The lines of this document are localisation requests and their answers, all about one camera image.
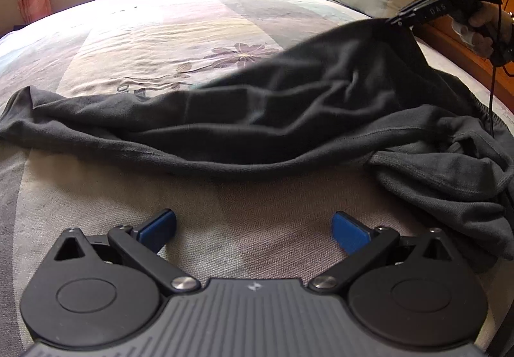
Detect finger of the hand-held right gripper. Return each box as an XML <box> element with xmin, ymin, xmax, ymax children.
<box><xmin>385</xmin><ymin>0</ymin><xmax>427</xmax><ymax>27</ymax></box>

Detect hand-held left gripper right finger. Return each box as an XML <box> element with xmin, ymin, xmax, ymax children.
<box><xmin>307</xmin><ymin>210</ymin><xmax>466</xmax><ymax>296</ymax></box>

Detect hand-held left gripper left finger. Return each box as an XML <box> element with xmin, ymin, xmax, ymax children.
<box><xmin>52</xmin><ymin>208</ymin><xmax>200</xmax><ymax>296</ymax></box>

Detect dark grey pants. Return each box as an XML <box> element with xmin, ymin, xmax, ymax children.
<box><xmin>0</xmin><ymin>16</ymin><xmax>514</xmax><ymax>276</ymax></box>

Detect person's right hand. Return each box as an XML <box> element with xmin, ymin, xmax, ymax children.
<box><xmin>450</xmin><ymin>1</ymin><xmax>514</xmax><ymax>59</ymax></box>

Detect wooden headboard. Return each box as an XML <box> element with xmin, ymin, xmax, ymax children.
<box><xmin>296</xmin><ymin>0</ymin><xmax>514</xmax><ymax>111</ymax></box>

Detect bed with striped floral sheet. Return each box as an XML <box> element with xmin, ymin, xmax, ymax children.
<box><xmin>0</xmin><ymin>0</ymin><xmax>514</xmax><ymax>357</ymax></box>

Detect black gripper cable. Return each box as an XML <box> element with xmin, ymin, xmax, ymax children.
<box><xmin>487</xmin><ymin>0</ymin><xmax>514</xmax><ymax>138</ymax></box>

